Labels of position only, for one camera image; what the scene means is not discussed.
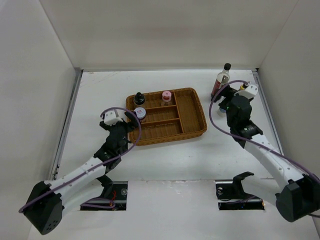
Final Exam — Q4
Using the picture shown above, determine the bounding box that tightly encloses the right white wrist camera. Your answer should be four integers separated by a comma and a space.
234, 84, 258, 100

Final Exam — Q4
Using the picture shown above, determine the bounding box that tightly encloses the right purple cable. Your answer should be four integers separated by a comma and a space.
209, 79, 320, 182

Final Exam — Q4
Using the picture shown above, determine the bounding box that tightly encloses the tall dark sauce bottle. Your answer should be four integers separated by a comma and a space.
211, 63, 232, 99

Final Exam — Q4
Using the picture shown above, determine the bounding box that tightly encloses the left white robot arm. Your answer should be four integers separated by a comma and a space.
19, 107, 141, 235

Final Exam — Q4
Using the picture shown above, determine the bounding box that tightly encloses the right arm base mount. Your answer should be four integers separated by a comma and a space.
215, 171, 265, 211

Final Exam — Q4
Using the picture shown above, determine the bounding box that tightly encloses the purple cable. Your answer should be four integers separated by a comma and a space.
18, 106, 143, 213
209, 79, 320, 182

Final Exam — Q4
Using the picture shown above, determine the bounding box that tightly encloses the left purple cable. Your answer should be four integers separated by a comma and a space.
18, 106, 143, 213

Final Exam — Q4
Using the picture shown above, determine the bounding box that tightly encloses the pink cap spice jar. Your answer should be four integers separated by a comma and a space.
161, 91, 172, 107

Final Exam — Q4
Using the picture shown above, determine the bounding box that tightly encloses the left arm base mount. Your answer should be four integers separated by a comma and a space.
80, 179, 129, 211

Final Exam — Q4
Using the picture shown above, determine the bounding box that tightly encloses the white lid spice jar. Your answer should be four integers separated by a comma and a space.
134, 107, 147, 123

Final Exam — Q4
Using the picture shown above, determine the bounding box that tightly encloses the black cap spice bottle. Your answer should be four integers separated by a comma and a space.
133, 92, 146, 108

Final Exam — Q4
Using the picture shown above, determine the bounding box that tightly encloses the brown wicker divided tray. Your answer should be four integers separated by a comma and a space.
128, 87, 207, 146

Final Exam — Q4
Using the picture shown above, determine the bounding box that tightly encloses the white jar silver lid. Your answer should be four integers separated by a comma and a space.
217, 107, 226, 117

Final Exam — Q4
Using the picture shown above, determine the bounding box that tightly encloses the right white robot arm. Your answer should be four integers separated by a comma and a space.
219, 83, 320, 223

